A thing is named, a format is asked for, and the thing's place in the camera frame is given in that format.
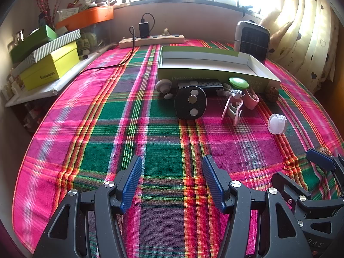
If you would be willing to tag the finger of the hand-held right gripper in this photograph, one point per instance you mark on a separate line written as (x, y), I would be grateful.
(319, 159)
(287, 186)

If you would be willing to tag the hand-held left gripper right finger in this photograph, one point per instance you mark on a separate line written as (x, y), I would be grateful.
(215, 185)

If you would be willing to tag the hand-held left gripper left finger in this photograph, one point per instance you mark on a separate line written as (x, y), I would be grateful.
(131, 182)

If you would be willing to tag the walnut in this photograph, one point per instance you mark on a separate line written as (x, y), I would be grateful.
(325, 150)
(272, 94)

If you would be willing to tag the white round cap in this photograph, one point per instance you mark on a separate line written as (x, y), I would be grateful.
(277, 123)

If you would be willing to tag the pink clip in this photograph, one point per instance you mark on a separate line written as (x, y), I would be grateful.
(252, 100)
(230, 110)

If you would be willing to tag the black round device metal discs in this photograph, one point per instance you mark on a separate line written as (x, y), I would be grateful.
(185, 107)

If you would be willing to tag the black perforated rectangular device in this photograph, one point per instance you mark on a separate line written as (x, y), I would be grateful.
(204, 83)

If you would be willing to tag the white suction knob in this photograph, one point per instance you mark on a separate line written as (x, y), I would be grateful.
(162, 85)

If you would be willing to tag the green cardboard box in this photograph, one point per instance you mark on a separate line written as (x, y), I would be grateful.
(204, 64)

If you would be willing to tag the pink green plaid tablecloth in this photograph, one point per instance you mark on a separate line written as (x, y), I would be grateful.
(161, 145)

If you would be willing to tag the white board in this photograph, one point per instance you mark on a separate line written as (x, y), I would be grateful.
(40, 92)

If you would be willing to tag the cream heart print curtain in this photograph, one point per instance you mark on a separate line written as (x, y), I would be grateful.
(301, 27)

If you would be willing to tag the grey space heater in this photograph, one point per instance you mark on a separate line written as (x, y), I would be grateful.
(252, 40)

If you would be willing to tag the yellow-green box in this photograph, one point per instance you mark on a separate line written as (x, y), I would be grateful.
(51, 67)

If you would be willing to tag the beige power strip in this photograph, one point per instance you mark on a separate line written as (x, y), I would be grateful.
(161, 40)

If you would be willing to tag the black charger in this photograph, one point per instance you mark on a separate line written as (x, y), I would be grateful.
(143, 30)

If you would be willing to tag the small beige figurine plug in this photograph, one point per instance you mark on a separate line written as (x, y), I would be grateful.
(165, 31)

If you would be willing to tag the striped box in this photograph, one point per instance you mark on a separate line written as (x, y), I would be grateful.
(59, 41)

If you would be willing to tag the orange box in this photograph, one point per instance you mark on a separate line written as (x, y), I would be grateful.
(88, 16)

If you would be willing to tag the dark green box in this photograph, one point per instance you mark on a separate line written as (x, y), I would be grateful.
(40, 36)

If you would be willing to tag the red flower branches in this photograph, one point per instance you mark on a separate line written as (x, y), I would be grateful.
(44, 2)

